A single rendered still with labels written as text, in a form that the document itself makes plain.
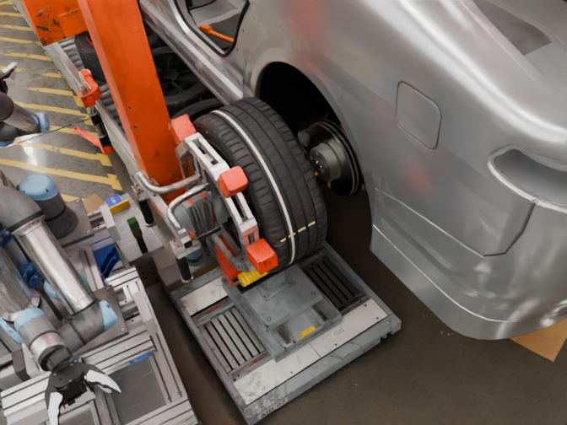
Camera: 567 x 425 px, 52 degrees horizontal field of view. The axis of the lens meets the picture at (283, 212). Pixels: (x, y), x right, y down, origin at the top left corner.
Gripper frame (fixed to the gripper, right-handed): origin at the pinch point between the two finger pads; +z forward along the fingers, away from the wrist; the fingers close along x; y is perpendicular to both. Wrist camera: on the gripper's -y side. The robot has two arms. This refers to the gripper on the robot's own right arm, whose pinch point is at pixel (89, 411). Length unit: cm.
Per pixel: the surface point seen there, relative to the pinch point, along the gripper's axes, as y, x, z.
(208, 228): 16, -63, -46
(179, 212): 24, -64, -67
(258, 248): 25, -75, -35
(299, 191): 9, -93, -35
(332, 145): 12, -124, -51
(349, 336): 101, -118, -23
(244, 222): 16, -73, -40
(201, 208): 11, -63, -51
